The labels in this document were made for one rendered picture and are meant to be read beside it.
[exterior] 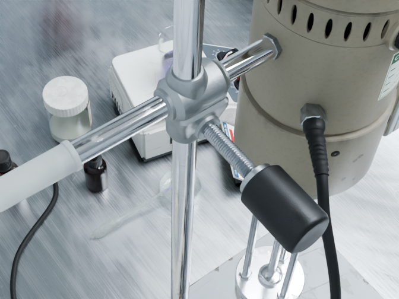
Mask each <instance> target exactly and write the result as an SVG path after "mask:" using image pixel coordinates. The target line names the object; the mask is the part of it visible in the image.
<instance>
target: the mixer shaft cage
mask: <svg viewBox="0 0 399 299"><path fill-rule="evenodd" d="M258 226H259V221H258V220H257V218H256V217H255V216H254V215H253V214H252V220H251V226H250V230H249V237H248V243H247V247H246V253H245V254H244V255H243V256H242V257H241V259H240V261H239V262H238V264H237V267H236V272H235V296H236V299H299V297H300V296H301V294H302V291H303V288H304V285H305V274H304V271H303V268H302V265H301V264H300V262H299V261H298V257H299V254H300V253H296V254H291V253H289V252H287V251H286V250H285V249H284V248H283V247H282V245H281V244H280V243H279V242H278V241H277V240H276V239H274V244H273V246H260V247H256V248H254V247H255V242H256V238H257V232H258Z"/></svg>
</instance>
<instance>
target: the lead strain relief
mask: <svg viewBox="0 0 399 299"><path fill-rule="evenodd" d="M305 136H306V140H307V141H308V145H309V147H308V148H309V151H310V152H309V153H310V156H311V161H312V167H313V172H314V173H315V176H314V177H315V178H316V176H317V175H319V174H327V175H328V176H329V174H328V172H329V168H328V158H327V149H326V147H327V146H326V144H325V143H326V139H325V137H324V132H323V130H321V129H319V128H312V129H308V130H307V131H306V134H305Z"/></svg>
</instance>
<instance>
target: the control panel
mask: <svg viewBox="0 0 399 299"><path fill-rule="evenodd" d="M229 50H232V49H231V48H226V47H218V46H211V45H206V44H202V51H203V52H204V54H205V56H206V57H207V58H210V59H217V60H218V58H217V54H218V53H219V52H227V51H229ZM235 80H236V79H234V80H233V81H231V82H230V88H229V89H228V93H229V95H230V96H231V98H232V100H233V101H234V102H236V103H237V101H238V90H237V89H236V87H235V85H234V82H235Z"/></svg>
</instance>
